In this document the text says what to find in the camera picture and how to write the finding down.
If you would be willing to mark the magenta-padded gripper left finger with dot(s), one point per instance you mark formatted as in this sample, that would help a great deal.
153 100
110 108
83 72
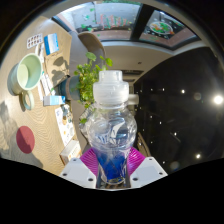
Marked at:
80 170

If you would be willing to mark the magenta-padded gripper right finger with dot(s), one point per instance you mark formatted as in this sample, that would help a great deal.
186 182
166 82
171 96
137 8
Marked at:
145 168

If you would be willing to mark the clear blue-labelled drink bottle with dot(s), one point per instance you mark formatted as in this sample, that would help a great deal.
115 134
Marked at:
111 133

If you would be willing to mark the flat round red coaster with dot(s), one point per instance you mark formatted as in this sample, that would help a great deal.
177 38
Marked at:
25 140

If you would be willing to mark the small blue-white box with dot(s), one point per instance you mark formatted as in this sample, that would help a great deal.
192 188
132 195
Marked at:
53 100

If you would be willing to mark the green potted plant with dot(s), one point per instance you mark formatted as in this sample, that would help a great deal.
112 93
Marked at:
86 78

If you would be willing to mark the group of ceiling lights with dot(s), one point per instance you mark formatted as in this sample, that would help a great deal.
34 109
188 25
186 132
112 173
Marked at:
218 99

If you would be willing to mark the brown paper sheet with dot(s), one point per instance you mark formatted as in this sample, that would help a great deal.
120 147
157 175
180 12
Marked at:
58 66

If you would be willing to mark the light green mug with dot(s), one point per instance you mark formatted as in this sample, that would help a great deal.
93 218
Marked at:
28 71

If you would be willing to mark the blue and white carton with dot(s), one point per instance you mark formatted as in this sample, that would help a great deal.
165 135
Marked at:
51 44

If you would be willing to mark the white card with dark dots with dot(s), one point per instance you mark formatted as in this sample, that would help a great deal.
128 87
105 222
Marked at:
34 41

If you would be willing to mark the window with festive stickers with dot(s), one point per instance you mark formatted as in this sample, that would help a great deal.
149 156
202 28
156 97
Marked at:
113 21

